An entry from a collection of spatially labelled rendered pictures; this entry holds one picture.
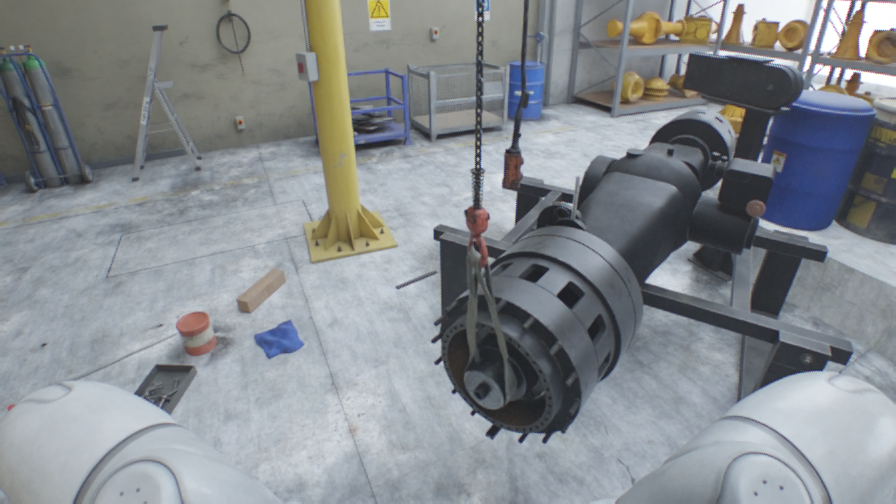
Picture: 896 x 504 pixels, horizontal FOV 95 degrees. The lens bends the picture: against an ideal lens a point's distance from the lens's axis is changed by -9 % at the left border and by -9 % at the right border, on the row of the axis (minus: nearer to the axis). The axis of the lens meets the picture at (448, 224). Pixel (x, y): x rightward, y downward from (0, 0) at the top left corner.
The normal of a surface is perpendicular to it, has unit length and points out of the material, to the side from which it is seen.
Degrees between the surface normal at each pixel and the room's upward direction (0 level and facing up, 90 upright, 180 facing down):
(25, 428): 23
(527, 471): 0
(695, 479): 56
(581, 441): 0
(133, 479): 27
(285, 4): 90
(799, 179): 90
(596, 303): 44
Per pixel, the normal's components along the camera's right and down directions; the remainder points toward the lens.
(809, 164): -0.58, 0.38
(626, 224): -0.29, -0.61
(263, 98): 0.43, 0.41
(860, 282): -0.90, 0.21
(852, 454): 0.18, -0.52
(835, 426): 0.07, -0.81
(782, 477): -0.06, -0.59
